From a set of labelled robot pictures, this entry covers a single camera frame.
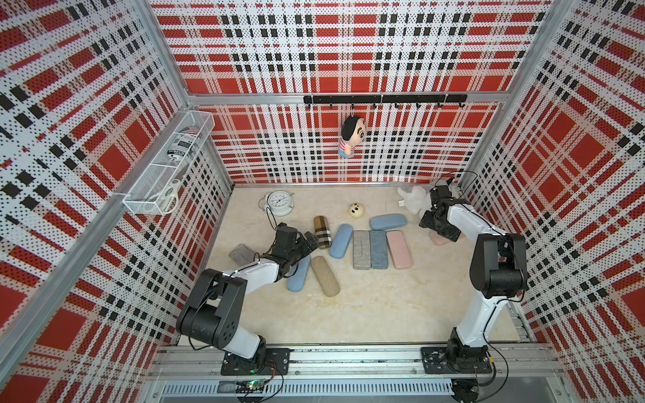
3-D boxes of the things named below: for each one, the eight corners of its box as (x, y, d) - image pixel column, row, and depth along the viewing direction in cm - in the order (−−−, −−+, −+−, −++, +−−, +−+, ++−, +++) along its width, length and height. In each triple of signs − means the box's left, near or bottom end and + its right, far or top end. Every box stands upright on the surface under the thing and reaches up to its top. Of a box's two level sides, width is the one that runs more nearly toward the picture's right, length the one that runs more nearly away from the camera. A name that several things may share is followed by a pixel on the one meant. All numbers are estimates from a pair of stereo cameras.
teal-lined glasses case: (353, 269, 94) (353, 266, 92) (351, 234, 105) (352, 230, 103) (372, 269, 94) (373, 266, 92) (369, 234, 105) (369, 230, 103)
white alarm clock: (258, 216, 112) (256, 209, 108) (263, 198, 119) (261, 191, 115) (292, 216, 112) (290, 209, 108) (294, 197, 119) (293, 190, 115)
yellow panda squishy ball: (355, 221, 109) (356, 216, 106) (346, 211, 112) (346, 207, 110) (365, 214, 111) (366, 209, 109) (356, 205, 115) (356, 200, 112)
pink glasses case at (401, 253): (395, 270, 95) (397, 266, 93) (385, 234, 105) (386, 230, 103) (413, 268, 95) (414, 264, 93) (401, 233, 106) (402, 229, 104)
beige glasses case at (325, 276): (327, 300, 87) (327, 297, 85) (308, 263, 97) (308, 259, 94) (342, 292, 89) (342, 289, 87) (322, 256, 98) (321, 253, 96)
